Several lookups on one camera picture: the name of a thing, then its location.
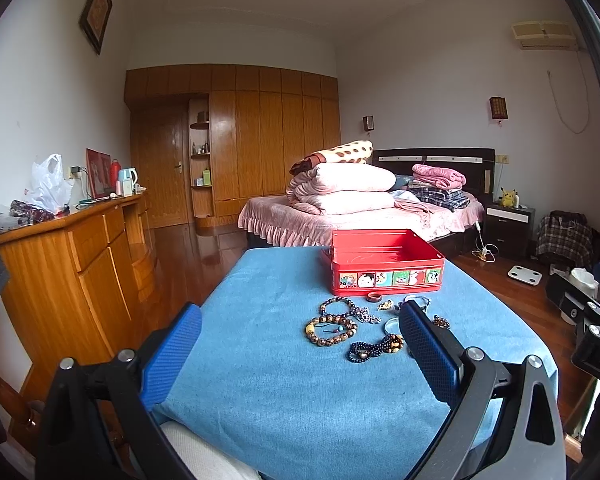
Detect folded plaid clothes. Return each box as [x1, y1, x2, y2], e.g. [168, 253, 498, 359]
[410, 188, 471, 211]

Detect yellow pikachu plush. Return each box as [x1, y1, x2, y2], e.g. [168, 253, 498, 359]
[500, 188, 519, 209]

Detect red picture frame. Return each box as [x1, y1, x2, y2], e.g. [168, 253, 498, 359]
[85, 148, 112, 200]

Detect wall lamp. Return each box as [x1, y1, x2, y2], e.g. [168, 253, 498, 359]
[489, 96, 508, 122]

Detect folded pink clothes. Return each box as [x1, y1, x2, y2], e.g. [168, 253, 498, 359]
[412, 164, 466, 190]

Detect white bathroom scale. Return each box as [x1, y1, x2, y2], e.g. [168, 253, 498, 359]
[507, 264, 542, 286]

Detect white electric kettle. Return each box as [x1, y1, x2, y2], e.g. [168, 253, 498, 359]
[118, 167, 138, 197]

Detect black nightstand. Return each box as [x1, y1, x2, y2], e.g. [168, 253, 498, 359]
[483, 203, 535, 259]

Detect red thermos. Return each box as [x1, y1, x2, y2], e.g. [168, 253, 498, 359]
[109, 159, 121, 191]

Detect stacked pink quilts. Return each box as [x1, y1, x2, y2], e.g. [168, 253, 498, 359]
[286, 162, 396, 216]

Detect red tin box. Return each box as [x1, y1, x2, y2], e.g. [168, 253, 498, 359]
[323, 229, 445, 296]

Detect air conditioner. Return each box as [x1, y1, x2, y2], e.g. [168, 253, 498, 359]
[512, 21, 579, 51]

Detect blue table cloth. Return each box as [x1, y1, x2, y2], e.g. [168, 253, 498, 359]
[151, 245, 560, 480]

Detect bed with pink cover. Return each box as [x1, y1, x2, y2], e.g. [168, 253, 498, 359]
[237, 148, 495, 258]

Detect framed wall picture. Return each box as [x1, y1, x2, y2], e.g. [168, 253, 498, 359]
[79, 0, 114, 55]

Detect spotted folded blanket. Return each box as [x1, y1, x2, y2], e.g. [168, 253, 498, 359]
[289, 140, 374, 176]

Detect wooden sideboard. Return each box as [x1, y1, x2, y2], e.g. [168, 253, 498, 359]
[0, 192, 157, 406]

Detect brown wooden bead bracelet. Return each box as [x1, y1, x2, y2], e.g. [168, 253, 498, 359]
[303, 313, 360, 348]

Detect wooden wardrobe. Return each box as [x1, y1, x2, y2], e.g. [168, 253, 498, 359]
[123, 64, 341, 229]

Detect dark bead bracelet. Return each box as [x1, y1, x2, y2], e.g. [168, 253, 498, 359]
[318, 294, 357, 318]

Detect white power strip cable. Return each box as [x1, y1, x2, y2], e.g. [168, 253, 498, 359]
[470, 221, 500, 265]

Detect plaid bag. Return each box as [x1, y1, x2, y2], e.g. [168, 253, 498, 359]
[535, 210, 593, 268]

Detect gold pendant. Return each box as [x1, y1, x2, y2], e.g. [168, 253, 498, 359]
[378, 299, 394, 311]

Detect white plastic bag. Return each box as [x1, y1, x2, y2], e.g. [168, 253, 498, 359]
[24, 153, 73, 214]

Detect black bead necklace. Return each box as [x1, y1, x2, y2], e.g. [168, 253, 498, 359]
[345, 332, 406, 364]

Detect silver bangle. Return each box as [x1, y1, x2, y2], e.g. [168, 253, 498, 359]
[384, 318, 402, 336]

